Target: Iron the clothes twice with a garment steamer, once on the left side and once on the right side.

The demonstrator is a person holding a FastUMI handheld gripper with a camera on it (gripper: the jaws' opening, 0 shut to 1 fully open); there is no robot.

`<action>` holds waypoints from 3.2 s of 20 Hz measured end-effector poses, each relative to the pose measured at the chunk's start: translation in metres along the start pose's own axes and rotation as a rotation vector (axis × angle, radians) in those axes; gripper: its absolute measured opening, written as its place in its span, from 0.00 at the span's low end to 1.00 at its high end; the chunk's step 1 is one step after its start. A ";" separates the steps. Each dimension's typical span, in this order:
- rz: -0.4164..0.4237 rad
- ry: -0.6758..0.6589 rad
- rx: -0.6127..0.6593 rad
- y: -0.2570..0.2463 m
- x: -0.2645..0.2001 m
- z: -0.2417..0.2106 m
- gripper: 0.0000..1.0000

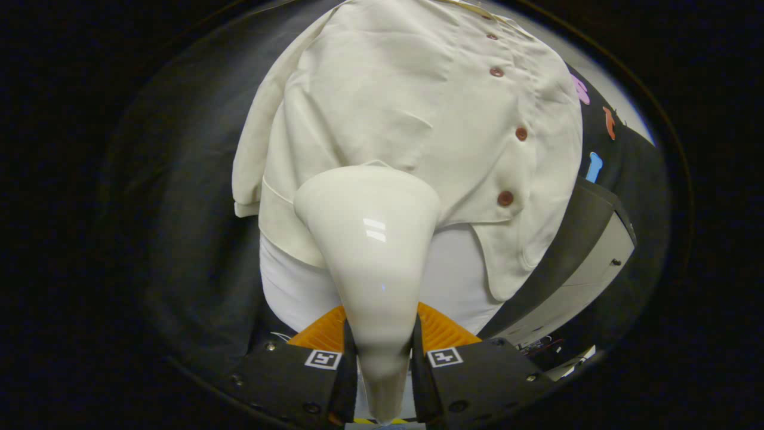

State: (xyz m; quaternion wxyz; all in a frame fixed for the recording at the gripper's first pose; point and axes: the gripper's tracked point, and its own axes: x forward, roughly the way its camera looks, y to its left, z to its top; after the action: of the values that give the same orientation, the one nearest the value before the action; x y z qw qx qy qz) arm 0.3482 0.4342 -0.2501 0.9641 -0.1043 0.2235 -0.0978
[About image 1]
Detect loose floor cables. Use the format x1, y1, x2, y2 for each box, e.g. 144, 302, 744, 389
518, 336, 565, 360

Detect grey and white cabinet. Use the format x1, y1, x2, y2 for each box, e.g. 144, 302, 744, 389
477, 176, 638, 348

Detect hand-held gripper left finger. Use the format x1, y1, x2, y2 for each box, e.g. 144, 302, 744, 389
227, 305, 359, 428

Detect cream button-up shirt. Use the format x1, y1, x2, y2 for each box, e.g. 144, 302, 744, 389
232, 0, 584, 303

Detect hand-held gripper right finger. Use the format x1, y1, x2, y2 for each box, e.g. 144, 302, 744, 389
411, 302, 556, 426

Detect white cloth under shirt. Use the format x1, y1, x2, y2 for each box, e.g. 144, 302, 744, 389
259, 224, 506, 336

